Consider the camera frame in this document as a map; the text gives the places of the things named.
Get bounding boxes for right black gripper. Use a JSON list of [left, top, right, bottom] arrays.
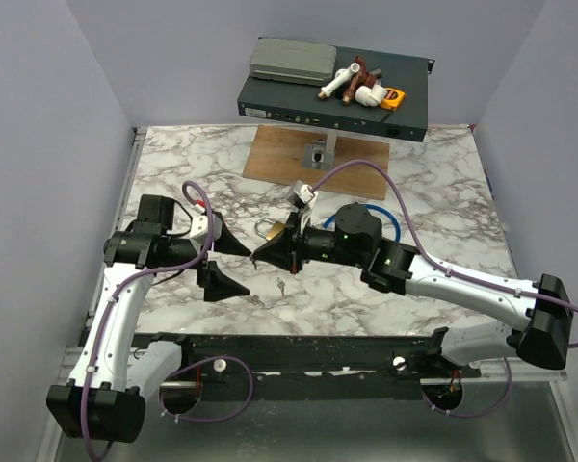
[[252, 212, 365, 276]]

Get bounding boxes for brass padlock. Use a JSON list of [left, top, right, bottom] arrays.
[[254, 218, 284, 241]]

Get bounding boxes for blue cable lock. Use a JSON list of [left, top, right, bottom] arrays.
[[323, 203, 402, 243]]

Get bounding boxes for dark blue network switch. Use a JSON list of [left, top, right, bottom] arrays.
[[237, 45, 433, 141]]

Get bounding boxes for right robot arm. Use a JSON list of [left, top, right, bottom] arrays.
[[251, 203, 573, 377]]

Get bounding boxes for white pvc elbow fitting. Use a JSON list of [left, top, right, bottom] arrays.
[[355, 84, 388, 107]]

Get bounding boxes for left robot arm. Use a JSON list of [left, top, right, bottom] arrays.
[[46, 194, 250, 443]]

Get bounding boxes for silver key set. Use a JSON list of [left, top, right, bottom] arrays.
[[242, 295, 266, 307]]

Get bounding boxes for white pvc pipe fitting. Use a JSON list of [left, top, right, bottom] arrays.
[[318, 62, 360, 100]]

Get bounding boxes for grey plastic tool case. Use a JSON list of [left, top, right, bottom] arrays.
[[249, 38, 337, 87]]

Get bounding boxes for yellow tape measure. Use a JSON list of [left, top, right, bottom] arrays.
[[380, 87, 406, 111]]

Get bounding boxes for brown pipe fitting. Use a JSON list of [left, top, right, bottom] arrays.
[[342, 55, 378, 105]]

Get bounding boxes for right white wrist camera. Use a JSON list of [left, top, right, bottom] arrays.
[[286, 180, 319, 233]]

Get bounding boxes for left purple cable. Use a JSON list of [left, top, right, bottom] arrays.
[[79, 180, 254, 462]]

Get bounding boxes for black mounting base plate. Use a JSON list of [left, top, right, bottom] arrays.
[[133, 332, 480, 402]]

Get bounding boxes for metal bracket with lock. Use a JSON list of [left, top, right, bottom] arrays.
[[302, 139, 335, 171]]

